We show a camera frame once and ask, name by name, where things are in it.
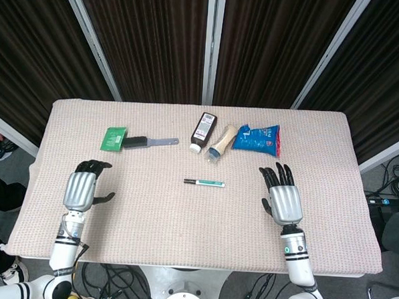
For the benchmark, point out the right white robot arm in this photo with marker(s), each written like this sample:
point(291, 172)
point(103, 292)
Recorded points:
point(298, 265)

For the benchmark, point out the person in dark clothes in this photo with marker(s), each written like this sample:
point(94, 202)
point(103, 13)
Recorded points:
point(0, 191)

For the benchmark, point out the beige woven table cloth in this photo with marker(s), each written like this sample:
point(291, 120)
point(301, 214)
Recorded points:
point(182, 222)

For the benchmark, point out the teal white marker body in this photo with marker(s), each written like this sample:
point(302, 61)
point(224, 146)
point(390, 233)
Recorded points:
point(211, 182)

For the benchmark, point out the green packet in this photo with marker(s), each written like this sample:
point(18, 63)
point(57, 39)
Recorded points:
point(112, 139)

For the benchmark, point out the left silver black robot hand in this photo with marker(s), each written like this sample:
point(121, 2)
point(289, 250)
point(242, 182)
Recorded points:
point(80, 190)

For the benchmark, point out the black marker cap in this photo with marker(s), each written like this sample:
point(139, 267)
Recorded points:
point(189, 181)

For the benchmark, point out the dark bottle white label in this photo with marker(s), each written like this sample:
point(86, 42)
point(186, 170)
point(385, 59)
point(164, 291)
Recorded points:
point(203, 131)

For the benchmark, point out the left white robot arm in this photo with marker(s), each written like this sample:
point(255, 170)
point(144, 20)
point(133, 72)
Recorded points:
point(61, 256)

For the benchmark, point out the cream squeeze bottle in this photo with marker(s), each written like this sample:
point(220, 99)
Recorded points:
point(221, 142)

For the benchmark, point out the black power strip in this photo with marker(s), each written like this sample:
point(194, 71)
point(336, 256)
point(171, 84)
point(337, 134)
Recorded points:
point(384, 200)

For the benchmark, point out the blue snack bag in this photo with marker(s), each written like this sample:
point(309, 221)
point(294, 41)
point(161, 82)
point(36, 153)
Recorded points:
point(257, 140)

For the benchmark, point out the white black sneaker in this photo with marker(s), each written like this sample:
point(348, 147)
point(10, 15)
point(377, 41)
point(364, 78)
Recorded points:
point(17, 272)

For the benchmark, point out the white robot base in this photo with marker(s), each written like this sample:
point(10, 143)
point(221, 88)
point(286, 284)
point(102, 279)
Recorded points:
point(182, 287)

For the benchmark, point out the dark ribbed partition panel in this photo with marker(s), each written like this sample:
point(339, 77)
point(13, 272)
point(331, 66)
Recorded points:
point(26, 63)
point(148, 43)
point(275, 49)
point(383, 82)

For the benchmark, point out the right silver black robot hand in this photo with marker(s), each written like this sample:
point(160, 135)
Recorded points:
point(285, 204)

